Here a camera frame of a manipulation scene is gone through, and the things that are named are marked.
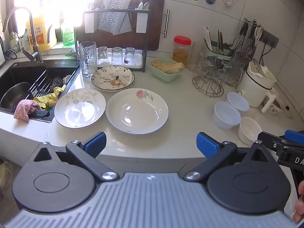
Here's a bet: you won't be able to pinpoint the white ceramic bowl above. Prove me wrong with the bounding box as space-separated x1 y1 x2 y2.
238 116 263 145

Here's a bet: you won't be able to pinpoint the hanging glass cups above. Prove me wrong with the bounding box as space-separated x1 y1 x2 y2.
198 55 234 81

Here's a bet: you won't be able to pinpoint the red lid jar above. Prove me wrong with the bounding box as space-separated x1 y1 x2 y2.
172 36 192 68

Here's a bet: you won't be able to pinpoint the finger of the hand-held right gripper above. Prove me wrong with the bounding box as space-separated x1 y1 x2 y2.
284 130 304 146
258 131 289 153

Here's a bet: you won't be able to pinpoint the rose pattern white plate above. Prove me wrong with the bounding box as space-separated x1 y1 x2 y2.
106 88 169 135

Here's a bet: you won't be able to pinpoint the dark wooden cutting board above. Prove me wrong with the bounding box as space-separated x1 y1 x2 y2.
78 0 170 51

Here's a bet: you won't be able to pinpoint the white drip tray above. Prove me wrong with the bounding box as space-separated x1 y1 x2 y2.
97 51 144 68

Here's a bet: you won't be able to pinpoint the bundle of thin sticks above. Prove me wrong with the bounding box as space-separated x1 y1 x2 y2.
152 60 185 74

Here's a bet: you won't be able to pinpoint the pink cloth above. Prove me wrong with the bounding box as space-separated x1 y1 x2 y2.
13 99 42 123

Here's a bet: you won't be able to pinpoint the white patterned mug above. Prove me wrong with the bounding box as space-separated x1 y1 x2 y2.
261 88 289 116

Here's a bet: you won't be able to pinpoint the white rack holder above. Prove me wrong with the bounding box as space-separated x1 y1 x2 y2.
136 13 147 33
84 13 97 34

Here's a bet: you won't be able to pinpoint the clear glass cup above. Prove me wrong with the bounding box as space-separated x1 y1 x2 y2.
190 41 207 70

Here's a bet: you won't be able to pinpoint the steel kitchen faucet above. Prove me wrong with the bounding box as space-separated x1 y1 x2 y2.
2 7 44 64

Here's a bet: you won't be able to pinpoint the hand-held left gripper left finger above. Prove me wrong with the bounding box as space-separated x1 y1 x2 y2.
33 131 120 181

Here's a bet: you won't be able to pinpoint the yellow cloth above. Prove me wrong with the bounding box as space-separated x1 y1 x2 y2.
33 84 67 111

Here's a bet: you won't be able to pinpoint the small curved tap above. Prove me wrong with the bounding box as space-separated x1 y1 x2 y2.
46 24 56 44

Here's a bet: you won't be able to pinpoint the slim steel tap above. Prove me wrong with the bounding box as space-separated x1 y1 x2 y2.
73 27 80 61

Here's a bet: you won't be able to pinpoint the floral patterned plate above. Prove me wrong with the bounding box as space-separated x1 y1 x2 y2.
91 66 135 93

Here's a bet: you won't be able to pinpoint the green white utensil holder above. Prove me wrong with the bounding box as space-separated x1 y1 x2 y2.
205 40 234 61

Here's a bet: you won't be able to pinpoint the black cable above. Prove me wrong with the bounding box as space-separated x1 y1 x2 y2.
259 41 268 64

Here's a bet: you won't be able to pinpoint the black wall outlet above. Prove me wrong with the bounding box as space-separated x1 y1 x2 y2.
260 30 279 48

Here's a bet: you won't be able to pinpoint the tall textured glass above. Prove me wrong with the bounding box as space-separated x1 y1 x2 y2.
78 41 98 80

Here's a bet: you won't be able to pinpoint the sink drain rack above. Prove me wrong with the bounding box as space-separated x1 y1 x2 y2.
27 69 78 100

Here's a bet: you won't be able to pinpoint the person's right hand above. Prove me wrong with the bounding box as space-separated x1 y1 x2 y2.
293 179 304 224

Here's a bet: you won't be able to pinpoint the steel pot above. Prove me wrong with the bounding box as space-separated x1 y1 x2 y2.
0 82 32 110

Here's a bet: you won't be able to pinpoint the hanging kitchen utensils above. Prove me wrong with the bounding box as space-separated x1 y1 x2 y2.
234 18 264 57

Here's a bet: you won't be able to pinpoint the black kitchen sink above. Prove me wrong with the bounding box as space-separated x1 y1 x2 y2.
0 59 81 123

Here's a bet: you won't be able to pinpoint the green plastic basket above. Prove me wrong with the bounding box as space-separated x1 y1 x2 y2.
150 57 185 84

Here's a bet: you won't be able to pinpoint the textured silver sheet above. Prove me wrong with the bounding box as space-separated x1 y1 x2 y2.
98 0 133 36

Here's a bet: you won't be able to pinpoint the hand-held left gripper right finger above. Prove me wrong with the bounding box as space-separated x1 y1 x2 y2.
184 132 279 181

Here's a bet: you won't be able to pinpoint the wire cup rack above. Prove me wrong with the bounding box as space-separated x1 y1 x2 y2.
192 55 234 98

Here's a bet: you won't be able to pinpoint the yellow plastic bag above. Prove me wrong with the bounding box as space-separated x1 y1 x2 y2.
0 161 13 188

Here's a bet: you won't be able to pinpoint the yellow detergent bottle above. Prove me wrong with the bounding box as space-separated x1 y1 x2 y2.
26 14 57 51

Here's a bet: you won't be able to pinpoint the small clear glass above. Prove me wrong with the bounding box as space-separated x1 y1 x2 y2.
124 47 136 66
111 47 123 66
97 47 110 66

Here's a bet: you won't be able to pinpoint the steel wool scrubber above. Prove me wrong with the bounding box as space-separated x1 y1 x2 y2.
49 76 63 92

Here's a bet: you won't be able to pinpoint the green liquid bottle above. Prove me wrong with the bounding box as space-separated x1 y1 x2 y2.
60 18 76 49

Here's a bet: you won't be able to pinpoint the translucent plastic bowl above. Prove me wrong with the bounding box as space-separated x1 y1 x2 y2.
227 92 250 112
213 101 241 130

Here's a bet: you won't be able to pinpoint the clear glass mug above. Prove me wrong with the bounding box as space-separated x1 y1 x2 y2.
227 52 249 86

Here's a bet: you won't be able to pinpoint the white electric cooker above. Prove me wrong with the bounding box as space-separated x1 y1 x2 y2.
237 61 277 108

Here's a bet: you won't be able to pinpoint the dark sponge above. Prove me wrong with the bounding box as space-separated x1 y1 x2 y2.
30 109 51 118

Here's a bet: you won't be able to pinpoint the leaf pattern white plate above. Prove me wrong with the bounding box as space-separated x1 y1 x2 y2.
54 88 106 129

